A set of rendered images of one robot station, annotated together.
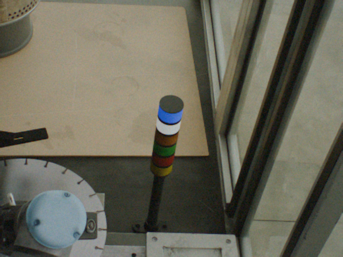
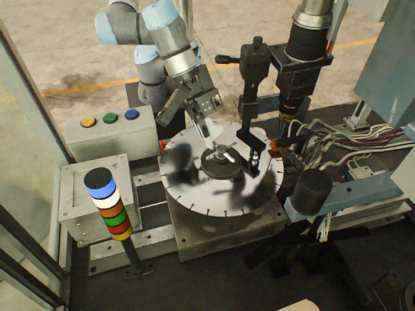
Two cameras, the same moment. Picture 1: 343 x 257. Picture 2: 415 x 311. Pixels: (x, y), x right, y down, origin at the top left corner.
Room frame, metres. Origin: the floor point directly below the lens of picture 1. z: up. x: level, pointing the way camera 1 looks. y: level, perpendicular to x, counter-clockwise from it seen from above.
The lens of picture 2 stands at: (1.12, 0.15, 1.55)
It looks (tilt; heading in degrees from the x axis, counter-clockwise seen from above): 47 degrees down; 173
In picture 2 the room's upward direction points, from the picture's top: straight up
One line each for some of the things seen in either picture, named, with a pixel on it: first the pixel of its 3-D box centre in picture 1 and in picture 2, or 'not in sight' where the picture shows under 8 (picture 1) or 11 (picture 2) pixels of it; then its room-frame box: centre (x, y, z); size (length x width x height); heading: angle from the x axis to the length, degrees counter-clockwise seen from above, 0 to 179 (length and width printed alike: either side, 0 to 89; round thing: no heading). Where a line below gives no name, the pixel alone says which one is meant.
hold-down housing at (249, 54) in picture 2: not in sight; (252, 81); (0.59, 0.32, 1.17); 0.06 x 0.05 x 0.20; 90
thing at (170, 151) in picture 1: (165, 143); (113, 211); (0.81, 0.01, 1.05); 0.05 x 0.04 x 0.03; 9
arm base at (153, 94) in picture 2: not in sight; (154, 85); (0.03, 0.05, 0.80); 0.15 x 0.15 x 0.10
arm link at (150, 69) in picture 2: not in sight; (151, 61); (0.03, 0.06, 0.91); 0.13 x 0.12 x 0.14; 84
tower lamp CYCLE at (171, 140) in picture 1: (166, 132); (109, 203); (0.81, 0.01, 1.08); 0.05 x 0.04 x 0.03; 9
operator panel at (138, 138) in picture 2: not in sight; (116, 137); (0.37, -0.08, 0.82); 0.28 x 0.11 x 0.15; 99
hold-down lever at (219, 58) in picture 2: not in sight; (234, 63); (0.57, 0.28, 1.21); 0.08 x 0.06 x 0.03; 99
